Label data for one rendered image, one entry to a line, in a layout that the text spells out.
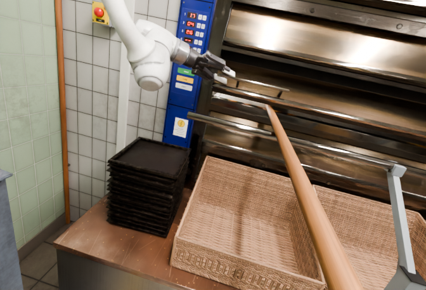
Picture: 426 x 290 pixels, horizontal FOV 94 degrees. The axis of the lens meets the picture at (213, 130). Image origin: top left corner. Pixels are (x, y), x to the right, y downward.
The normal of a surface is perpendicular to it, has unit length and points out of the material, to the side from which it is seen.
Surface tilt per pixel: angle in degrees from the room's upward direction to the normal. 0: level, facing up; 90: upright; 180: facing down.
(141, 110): 90
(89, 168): 90
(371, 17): 90
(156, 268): 0
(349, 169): 70
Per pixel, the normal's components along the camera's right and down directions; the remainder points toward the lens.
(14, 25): 0.96, 0.25
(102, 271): -0.17, 0.30
